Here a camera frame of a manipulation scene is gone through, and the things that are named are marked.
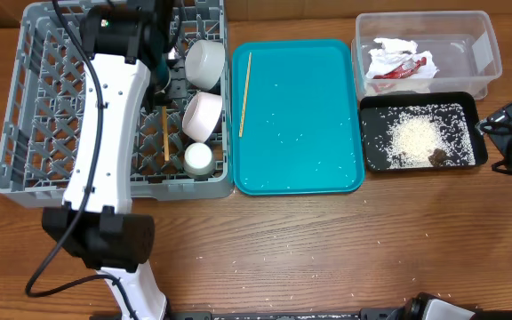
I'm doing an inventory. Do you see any teal serving tray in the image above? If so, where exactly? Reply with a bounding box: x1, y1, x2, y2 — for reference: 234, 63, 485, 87
230, 39, 365, 196

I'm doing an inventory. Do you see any clear plastic bin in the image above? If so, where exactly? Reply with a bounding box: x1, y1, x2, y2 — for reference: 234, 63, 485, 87
351, 11, 502, 100

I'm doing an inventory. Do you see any red snack wrapper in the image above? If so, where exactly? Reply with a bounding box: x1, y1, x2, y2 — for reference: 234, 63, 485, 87
373, 57, 427, 79

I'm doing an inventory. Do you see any black waste tray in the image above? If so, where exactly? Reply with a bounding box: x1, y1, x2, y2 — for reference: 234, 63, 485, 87
359, 92, 488, 172

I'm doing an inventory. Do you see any white paper cup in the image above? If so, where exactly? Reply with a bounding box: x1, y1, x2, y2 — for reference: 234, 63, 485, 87
184, 142, 216, 180

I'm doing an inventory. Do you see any grey bowl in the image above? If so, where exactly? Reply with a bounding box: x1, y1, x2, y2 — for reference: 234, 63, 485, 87
185, 40, 226, 91

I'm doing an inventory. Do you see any wooden chopstick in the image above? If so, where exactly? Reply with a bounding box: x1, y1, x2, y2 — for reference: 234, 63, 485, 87
161, 106, 171, 163
239, 52, 252, 138

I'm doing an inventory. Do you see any white shallow bowl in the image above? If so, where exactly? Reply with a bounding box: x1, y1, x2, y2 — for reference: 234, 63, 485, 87
182, 92, 222, 142

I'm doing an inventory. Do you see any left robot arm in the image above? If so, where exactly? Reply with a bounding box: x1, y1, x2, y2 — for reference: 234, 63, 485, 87
25, 1, 177, 319

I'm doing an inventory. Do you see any white rice pile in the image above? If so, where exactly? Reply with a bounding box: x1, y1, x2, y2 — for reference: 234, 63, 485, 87
361, 103, 476, 172

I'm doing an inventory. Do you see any dark brown food scrap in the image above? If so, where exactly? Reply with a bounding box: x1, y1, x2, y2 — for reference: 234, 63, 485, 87
428, 148, 448, 167

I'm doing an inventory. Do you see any grey dishwasher rack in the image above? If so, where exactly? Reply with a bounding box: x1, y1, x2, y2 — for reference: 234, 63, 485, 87
0, 0, 234, 207

